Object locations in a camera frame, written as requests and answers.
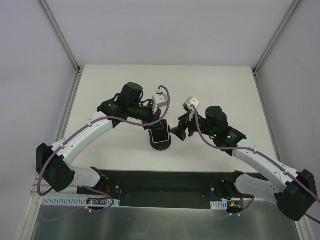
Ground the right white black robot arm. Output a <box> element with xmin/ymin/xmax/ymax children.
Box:
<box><xmin>171</xmin><ymin>103</ymin><xmax>320</xmax><ymax>222</ymax></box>

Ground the right aluminium frame post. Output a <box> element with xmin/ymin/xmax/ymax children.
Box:
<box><xmin>252</xmin><ymin>0</ymin><xmax>303</xmax><ymax>76</ymax></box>

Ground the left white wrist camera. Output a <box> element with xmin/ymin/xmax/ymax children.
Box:
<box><xmin>152</xmin><ymin>88</ymin><xmax>168</xmax><ymax>112</ymax></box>

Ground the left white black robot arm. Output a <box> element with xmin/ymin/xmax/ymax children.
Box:
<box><xmin>35</xmin><ymin>82</ymin><xmax>171</xmax><ymax>196</ymax></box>

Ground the left white cable duct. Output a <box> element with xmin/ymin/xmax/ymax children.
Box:
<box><xmin>42</xmin><ymin>196</ymin><xmax>120</xmax><ymax>208</ymax></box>

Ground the right white cable duct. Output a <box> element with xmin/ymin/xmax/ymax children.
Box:
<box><xmin>210</xmin><ymin>200</ymin><xmax>228</xmax><ymax>211</ymax></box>

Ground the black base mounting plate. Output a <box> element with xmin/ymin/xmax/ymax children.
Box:
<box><xmin>76</xmin><ymin>168</ymin><xmax>260</xmax><ymax>208</ymax></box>

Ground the aluminium frame post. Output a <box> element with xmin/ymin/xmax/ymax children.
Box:
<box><xmin>252</xmin><ymin>0</ymin><xmax>303</xmax><ymax>76</ymax></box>
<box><xmin>37</xmin><ymin>0</ymin><xmax>81</xmax><ymax>73</ymax></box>

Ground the aluminium rail left front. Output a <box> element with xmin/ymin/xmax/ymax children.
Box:
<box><xmin>31</xmin><ymin>176</ymin><xmax>53</xmax><ymax>197</ymax></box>

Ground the left aluminium frame post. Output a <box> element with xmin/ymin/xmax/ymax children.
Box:
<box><xmin>37</xmin><ymin>0</ymin><xmax>81</xmax><ymax>73</ymax></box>

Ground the black phone pink case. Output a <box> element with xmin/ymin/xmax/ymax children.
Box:
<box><xmin>149</xmin><ymin>125</ymin><xmax>170</xmax><ymax>144</ymax></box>

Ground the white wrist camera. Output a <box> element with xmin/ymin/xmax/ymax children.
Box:
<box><xmin>152</xmin><ymin>88</ymin><xmax>168</xmax><ymax>112</ymax></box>
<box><xmin>182</xmin><ymin>96</ymin><xmax>200</xmax><ymax>121</ymax></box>

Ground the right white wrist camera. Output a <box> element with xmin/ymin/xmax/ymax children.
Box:
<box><xmin>182</xmin><ymin>96</ymin><xmax>200</xmax><ymax>121</ymax></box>

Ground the black phone stand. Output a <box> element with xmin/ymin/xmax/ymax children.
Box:
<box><xmin>148</xmin><ymin>126</ymin><xmax>172</xmax><ymax>151</ymax></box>

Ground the white cable duct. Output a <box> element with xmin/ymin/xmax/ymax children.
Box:
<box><xmin>210</xmin><ymin>200</ymin><xmax>228</xmax><ymax>211</ymax></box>
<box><xmin>42</xmin><ymin>196</ymin><xmax>120</xmax><ymax>208</ymax></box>

